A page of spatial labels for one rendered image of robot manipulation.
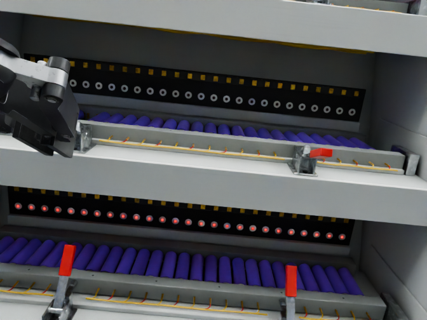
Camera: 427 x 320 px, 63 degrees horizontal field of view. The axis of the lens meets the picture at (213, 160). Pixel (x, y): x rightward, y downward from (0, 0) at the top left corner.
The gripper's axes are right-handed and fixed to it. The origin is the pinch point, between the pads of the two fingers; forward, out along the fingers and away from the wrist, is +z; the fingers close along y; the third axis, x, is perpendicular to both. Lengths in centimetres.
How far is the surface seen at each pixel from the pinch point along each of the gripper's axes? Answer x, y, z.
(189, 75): 16.5, 11.2, 18.8
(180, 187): -2.8, 12.6, 7.4
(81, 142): 0.9, 1.0, 6.3
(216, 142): 3.7, 16.2, 10.2
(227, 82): 16.1, 17.3, 19.0
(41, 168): -2.3, -3.2, 7.2
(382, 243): -6.5, 42.7, 20.2
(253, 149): 3.3, 20.9, 10.4
